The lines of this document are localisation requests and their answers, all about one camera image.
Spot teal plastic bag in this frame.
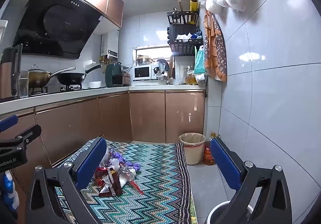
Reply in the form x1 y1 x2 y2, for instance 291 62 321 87
194 46 207 75

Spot small cooking oil bottle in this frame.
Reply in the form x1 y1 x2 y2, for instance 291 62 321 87
186 70 197 85

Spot large cooking oil bottle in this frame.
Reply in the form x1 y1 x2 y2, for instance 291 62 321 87
203 132 221 166

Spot zigzag patterned floor mat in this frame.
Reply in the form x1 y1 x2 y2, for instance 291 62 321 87
54 137 198 224

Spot orange floral apron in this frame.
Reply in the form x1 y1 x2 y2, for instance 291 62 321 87
204 10 228 82

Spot brown thermos kettle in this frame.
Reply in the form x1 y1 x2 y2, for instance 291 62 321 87
0 44 23 99

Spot clear drinking glass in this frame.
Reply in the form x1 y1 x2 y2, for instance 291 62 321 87
17 71 30 99

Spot golden cooking pot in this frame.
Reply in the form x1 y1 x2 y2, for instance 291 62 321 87
20 64 76 88

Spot red snack wrapper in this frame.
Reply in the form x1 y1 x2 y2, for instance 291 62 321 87
94 166 111 186

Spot green air fryer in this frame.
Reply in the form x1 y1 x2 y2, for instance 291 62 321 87
105 62 125 88

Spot dark red snack packet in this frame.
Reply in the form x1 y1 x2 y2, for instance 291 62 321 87
99 167 123 198

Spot person's left hand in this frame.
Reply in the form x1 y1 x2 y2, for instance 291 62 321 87
0 170 20 218

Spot white water heater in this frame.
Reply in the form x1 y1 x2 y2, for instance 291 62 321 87
101 30 119 58

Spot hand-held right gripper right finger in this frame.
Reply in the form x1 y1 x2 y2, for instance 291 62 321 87
206 137 293 224

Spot white microwave oven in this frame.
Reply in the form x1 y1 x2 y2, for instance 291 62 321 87
132 64 157 81

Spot white round waste bin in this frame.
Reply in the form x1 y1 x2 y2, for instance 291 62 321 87
208 201 254 224

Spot grey hanging cloth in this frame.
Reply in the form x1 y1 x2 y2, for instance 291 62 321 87
157 59 171 73

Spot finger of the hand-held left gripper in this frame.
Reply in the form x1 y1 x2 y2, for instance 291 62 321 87
0 124 42 150
0 115 19 132

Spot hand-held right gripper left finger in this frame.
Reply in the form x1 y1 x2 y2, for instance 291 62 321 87
25 137 107 224

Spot copper lower cabinets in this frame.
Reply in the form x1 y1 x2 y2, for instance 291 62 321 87
0 90 206 182

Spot white crumpled plastic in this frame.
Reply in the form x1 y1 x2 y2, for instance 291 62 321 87
117 172 136 189

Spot beige waste bin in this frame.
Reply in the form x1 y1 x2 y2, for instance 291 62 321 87
179 133 206 166

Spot gas stove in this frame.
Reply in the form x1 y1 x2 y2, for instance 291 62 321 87
28 84 84 96

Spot black frying pan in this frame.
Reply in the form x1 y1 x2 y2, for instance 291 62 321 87
56 64 102 85

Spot black range hood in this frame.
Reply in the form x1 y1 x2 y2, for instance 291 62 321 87
12 0 106 60

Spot yellow wrap roll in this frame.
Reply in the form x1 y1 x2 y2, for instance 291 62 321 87
190 0 199 25

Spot steel pot with lid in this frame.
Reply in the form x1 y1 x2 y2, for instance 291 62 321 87
136 55 153 66

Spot black wall storage rack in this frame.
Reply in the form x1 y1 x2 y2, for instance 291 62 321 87
167 8 204 84

